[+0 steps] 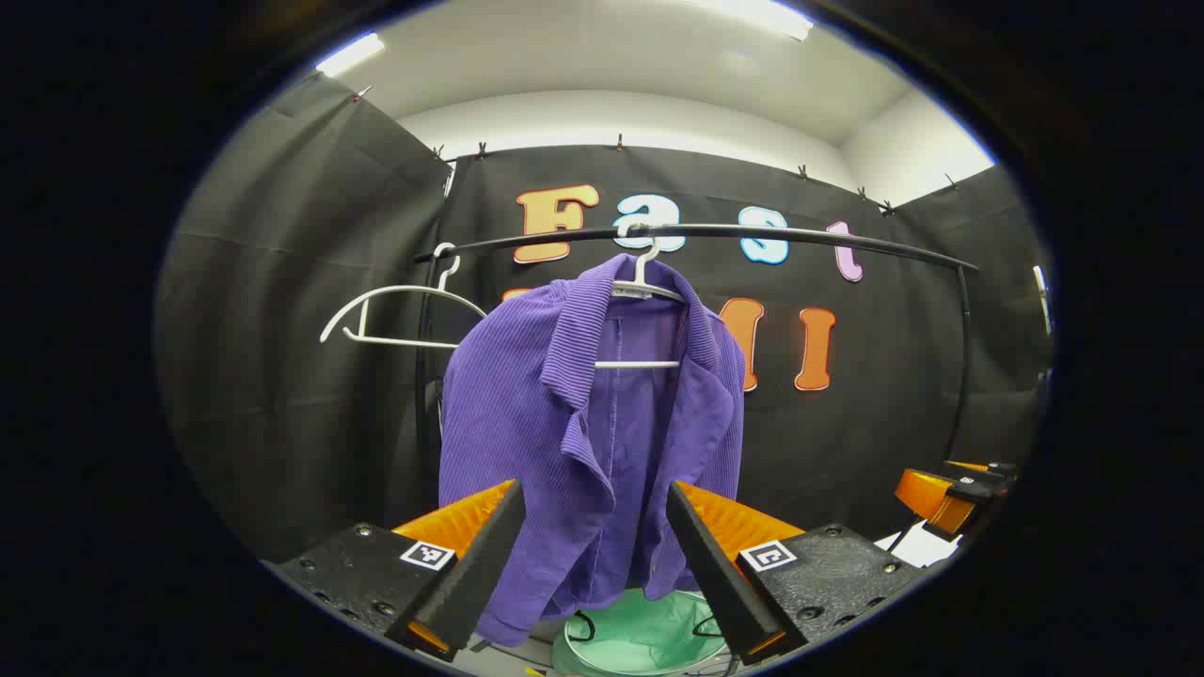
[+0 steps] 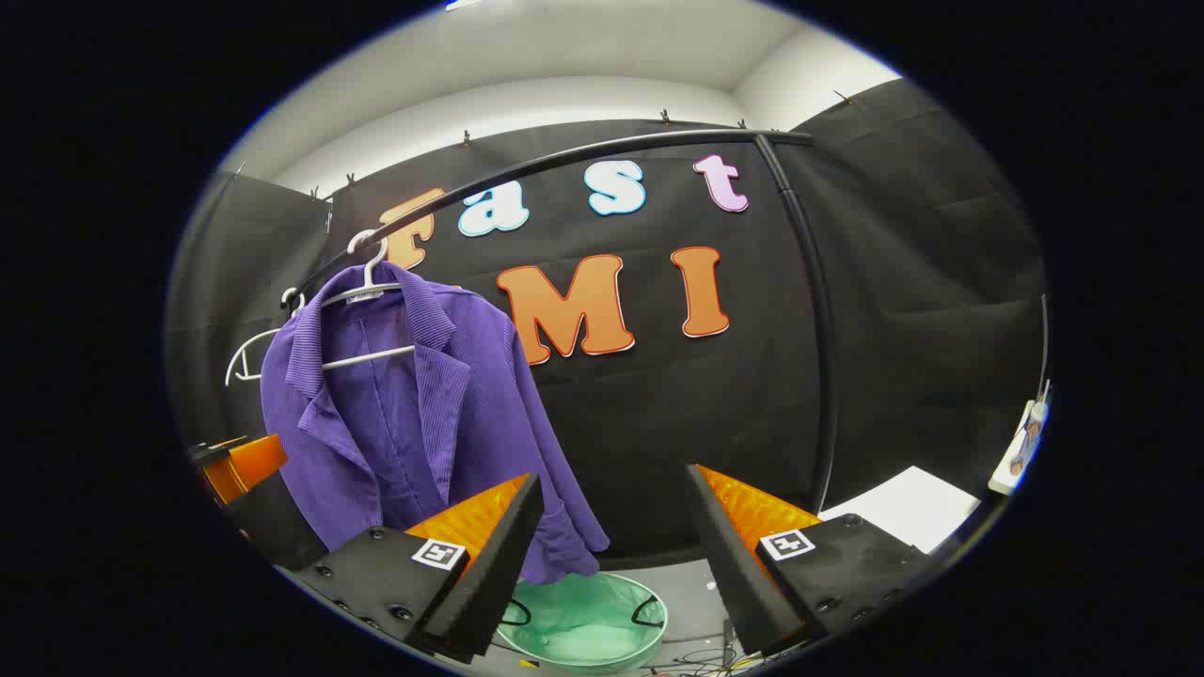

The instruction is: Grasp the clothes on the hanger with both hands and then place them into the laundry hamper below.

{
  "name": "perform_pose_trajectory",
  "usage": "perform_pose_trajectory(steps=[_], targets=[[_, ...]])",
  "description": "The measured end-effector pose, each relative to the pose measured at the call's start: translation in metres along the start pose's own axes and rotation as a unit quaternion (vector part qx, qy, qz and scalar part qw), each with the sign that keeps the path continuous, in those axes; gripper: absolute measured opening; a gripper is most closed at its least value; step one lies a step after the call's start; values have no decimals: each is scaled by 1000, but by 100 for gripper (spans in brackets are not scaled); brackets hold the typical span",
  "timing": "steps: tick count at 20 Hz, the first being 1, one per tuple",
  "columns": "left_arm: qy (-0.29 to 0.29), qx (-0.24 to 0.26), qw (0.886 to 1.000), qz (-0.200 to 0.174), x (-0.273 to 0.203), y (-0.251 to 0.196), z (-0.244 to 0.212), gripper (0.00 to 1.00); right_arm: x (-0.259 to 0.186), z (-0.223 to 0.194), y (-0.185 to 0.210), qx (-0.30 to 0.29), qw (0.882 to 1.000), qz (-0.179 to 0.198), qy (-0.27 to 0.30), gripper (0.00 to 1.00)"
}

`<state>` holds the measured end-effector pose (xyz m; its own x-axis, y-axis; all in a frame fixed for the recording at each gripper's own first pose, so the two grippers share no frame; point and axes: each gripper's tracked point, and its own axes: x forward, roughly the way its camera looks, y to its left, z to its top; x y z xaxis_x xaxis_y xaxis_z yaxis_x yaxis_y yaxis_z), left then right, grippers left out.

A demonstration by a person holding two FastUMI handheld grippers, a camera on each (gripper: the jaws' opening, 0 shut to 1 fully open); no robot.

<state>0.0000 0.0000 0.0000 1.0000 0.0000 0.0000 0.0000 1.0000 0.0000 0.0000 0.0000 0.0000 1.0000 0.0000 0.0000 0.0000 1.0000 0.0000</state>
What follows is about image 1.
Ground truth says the purple corduroy jacket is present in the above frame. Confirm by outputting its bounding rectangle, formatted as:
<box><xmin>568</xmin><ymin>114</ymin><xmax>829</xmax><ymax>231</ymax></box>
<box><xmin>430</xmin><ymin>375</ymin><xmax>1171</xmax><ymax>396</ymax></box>
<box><xmin>438</xmin><ymin>252</ymin><xmax>747</xmax><ymax>648</ymax></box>

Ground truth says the plain white hanger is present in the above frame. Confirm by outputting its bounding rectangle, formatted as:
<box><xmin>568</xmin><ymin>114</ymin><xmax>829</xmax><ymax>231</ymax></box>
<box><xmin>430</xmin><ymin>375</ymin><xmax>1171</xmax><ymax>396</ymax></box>
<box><xmin>320</xmin><ymin>243</ymin><xmax>488</xmax><ymax>351</ymax></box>

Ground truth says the black clothes rack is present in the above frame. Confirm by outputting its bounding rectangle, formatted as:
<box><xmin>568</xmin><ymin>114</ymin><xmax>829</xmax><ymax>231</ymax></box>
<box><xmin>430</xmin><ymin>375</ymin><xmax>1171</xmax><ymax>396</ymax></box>
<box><xmin>412</xmin><ymin>223</ymin><xmax>981</xmax><ymax>471</ymax></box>

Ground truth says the ceiling light panel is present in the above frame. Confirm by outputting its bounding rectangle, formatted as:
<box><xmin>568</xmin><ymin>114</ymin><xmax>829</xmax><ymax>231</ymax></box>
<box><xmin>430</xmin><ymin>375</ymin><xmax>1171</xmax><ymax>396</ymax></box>
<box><xmin>696</xmin><ymin>0</ymin><xmax>815</xmax><ymax>41</ymax></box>
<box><xmin>315</xmin><ymin>33</ymin><xmax>387</xmax><ymax>78</ymax></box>

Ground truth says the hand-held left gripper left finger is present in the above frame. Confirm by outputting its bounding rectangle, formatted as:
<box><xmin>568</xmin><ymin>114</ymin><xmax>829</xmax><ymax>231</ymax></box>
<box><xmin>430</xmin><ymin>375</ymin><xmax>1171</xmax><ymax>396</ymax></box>
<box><xmin>261</xmin><ymin>480</ymin><xmax>528</xmax><ymax>664</ymax></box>

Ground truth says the white hanger with label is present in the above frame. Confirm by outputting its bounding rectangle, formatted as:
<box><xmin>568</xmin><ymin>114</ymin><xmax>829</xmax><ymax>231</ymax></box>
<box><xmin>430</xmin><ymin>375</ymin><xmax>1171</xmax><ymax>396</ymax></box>
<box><xmin>594</xmin><ymin>220</ymin><xmax>689</xmax><ymax>370</ymax></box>

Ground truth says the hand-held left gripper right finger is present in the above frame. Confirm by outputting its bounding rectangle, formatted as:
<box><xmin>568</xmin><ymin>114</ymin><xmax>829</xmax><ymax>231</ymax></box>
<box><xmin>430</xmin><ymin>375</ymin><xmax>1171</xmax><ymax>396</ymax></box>
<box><xmin>666</xmin><ymin>480</ymin><xmax>927</xmax><ymax>667</ymax></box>

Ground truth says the black backdrop cloth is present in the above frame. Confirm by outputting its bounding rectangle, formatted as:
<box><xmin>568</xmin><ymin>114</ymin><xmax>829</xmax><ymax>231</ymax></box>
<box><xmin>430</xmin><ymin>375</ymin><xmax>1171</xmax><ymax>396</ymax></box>
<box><xmin>155</xmin><ymin>71</ymin><xmax>1054</xmax><ymax>565</ymax></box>

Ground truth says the white floor sheet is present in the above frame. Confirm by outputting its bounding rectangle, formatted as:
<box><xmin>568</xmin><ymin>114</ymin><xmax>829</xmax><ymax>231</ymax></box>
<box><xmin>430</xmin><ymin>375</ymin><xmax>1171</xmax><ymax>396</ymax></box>
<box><xmin>875</xmin><ymin>525</ymin><xmax>962</xmax><ymax>568</ymax></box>

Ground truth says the green laundry hamper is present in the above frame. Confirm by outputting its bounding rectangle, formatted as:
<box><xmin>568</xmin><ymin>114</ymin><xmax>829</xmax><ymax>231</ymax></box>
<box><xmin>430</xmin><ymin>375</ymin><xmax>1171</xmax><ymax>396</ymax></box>
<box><xmin>550</xmin><ymin>588</ymin><xmax>735</xmax><ymax>677</ymax></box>

